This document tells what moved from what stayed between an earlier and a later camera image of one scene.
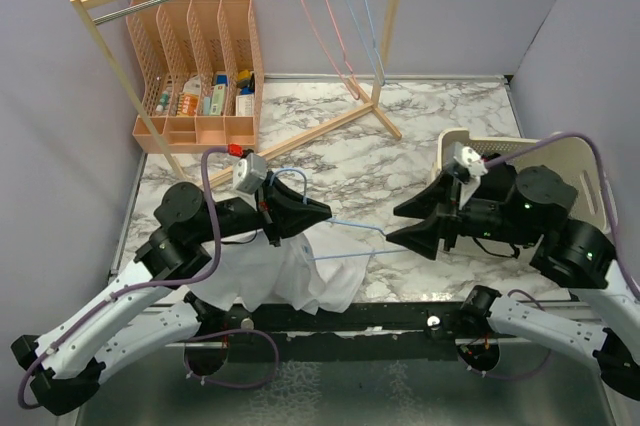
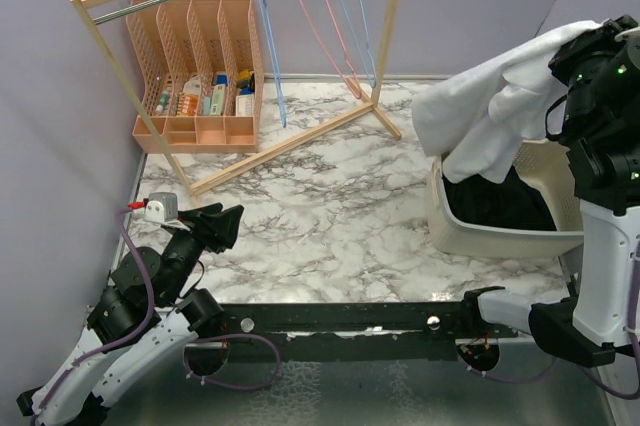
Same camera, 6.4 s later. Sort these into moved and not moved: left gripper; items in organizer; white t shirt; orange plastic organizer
Moved: left gripper; white t shirt
Not moved: items in organizer; orange plastic organizer
